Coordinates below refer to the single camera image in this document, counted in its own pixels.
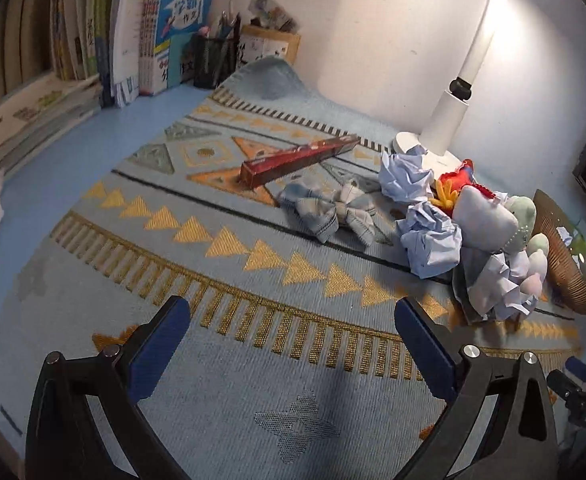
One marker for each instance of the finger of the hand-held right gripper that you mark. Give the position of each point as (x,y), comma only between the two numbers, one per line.
(579,369)

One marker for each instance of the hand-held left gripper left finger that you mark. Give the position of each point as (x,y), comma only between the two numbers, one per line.
(158,350)

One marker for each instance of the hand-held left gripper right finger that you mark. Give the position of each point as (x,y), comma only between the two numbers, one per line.
(423,345)

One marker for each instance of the brown wicker basket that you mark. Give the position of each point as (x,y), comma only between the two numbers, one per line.
(568,280)

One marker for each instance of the pale blue paper ball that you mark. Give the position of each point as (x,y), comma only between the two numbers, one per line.
(403,175)
(493,285)
(430,245)

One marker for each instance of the white cat plush toy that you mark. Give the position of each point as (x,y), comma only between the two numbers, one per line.
(483,220)

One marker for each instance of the red and yellow plush toy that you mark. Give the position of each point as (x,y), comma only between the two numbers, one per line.
(443,197)

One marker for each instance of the pastel green plush toy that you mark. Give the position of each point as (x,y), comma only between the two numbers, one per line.
(523,210)

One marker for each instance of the blue patterned woven mat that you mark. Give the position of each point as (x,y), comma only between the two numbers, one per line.
(223,410)

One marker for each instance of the blue plaid fabric bow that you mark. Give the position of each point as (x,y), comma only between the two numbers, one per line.
(323,210)

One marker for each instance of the red snack packet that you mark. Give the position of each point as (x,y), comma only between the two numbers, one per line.
(455,177)

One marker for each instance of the long red box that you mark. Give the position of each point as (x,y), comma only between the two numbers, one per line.
(293,160)

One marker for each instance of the white desk lamp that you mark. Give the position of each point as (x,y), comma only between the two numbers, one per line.
(448,115)

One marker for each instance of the stack of flat books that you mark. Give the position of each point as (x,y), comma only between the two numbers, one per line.
(33,115)

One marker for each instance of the black mesh pen holder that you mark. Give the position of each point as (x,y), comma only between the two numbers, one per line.
(213,65)

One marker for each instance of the blue boxed book set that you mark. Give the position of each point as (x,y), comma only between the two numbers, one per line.
(173,35)

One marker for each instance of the wooden desk box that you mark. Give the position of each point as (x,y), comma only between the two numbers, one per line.
(268,47)

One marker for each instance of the row of upright books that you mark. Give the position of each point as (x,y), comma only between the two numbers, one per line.
(103,25)

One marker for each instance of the bunch of pens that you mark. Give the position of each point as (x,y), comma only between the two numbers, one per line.
(225,22)

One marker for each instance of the printed cards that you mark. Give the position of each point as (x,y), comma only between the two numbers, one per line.
(273,10)

